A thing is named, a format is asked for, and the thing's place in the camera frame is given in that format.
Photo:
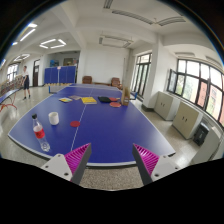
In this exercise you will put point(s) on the yellow book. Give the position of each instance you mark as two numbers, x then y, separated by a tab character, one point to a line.
88	100

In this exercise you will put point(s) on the small colourful booklet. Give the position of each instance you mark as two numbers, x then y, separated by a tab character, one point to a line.
65	100

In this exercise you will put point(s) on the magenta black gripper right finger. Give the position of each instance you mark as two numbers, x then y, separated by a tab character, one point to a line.
151	166

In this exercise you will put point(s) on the blue partition screen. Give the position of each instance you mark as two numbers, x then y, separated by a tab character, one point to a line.
63	74

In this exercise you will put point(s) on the brown armchair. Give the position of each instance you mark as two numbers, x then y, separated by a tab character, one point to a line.
115	82
87	80

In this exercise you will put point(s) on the blue table tennis table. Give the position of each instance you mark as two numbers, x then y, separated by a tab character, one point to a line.
110	131

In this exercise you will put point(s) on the black flat pad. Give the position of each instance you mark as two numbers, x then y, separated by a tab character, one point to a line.
104	99

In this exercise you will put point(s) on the brown armchair left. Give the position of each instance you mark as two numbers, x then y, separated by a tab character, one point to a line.
87	80

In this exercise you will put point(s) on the standing person in dark clothes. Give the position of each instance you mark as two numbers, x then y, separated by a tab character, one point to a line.
25	83

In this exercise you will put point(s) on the red table tennis paddle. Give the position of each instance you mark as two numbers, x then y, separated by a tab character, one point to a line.
115	104

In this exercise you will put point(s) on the brown paper bag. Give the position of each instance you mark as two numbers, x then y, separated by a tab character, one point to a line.
125	96

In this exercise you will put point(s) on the brown armchair right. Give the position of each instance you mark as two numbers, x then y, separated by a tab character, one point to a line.
115	82

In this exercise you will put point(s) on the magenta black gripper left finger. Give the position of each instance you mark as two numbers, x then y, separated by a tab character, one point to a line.
70	166

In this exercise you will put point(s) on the clear plastic water bottle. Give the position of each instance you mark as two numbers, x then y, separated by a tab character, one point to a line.
40	134

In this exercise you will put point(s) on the white cabinet far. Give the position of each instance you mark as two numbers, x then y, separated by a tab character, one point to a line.
166	106

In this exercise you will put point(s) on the white cabinet near window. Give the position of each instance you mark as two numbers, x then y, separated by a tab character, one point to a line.
187	120

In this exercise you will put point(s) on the white paper cup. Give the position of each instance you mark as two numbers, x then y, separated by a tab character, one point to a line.
53	118

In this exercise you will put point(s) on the red round coaster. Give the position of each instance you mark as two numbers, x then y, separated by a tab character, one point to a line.
75	124

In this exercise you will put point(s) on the black bin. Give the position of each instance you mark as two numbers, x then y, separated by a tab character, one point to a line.
201	134

